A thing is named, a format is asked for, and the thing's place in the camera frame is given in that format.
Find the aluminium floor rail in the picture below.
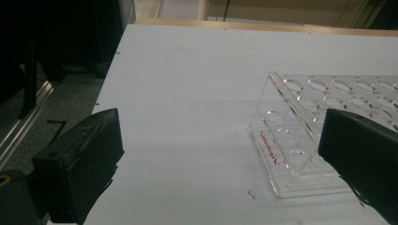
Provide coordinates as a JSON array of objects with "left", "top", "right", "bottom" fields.
[{"left": 0, "top": 80, "right": 54, "bottom": 171}]

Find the black metal stand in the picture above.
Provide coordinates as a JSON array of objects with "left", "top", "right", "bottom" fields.
[{"left": 18, "top": 37, "right": 39, "bottom": 120}]

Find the black hanging cable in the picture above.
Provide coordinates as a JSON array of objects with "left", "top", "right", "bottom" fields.
[{"left": 222, "top": 0, "right": 232, "bottom": 23}]

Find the beige wooden cabinet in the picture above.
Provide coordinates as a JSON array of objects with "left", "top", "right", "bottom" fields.
[{"left": 196, "top": 0, "right": 398, "bottom": 30}]

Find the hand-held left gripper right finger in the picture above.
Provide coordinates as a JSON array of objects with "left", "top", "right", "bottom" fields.
[{"left": 317, "top": 108, "right": 398, "bottom": 225}]

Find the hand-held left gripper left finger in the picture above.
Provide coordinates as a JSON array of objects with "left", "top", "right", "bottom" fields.
[{"left": 31, "top": 108, "right": 126, "bottom": 225}]

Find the clear acrylic test tube rack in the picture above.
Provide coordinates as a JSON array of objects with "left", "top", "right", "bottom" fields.
[{"left": 248, "top": 70, "right": 398, "bottom": 200}]

